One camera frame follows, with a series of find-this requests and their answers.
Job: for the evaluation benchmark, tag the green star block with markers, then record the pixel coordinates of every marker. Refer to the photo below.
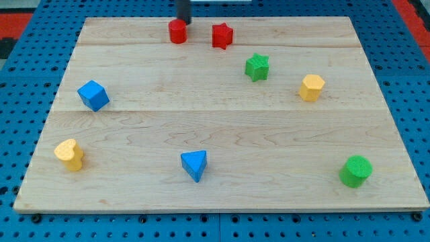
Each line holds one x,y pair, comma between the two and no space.
257,67

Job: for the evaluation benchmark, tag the red star block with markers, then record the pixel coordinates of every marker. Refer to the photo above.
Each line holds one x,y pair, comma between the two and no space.
222,36

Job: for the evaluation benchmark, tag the blue triangle block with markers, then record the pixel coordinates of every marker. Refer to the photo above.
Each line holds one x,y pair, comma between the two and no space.
194,163

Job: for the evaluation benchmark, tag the light wooden board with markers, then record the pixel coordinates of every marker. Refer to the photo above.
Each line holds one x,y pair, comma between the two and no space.
268,150

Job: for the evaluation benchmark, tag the red cylinder block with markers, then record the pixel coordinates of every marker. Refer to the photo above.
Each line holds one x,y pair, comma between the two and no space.
177,31

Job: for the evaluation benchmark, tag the yellow hexagon block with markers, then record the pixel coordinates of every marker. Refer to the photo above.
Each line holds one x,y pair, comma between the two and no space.
311,87

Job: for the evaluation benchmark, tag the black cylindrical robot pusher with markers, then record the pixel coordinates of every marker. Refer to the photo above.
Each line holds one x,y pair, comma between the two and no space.
183,10

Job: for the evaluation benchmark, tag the blue cube block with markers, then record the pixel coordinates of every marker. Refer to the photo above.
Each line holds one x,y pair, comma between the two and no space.
93,95

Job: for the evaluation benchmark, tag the green cylinder block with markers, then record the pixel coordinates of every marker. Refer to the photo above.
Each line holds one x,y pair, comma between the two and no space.
355,171

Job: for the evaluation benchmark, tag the yellow heart block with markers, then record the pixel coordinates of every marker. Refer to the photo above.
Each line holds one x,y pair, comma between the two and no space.
70,153

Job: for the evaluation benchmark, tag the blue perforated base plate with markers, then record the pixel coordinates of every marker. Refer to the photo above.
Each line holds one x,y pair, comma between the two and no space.
33,70

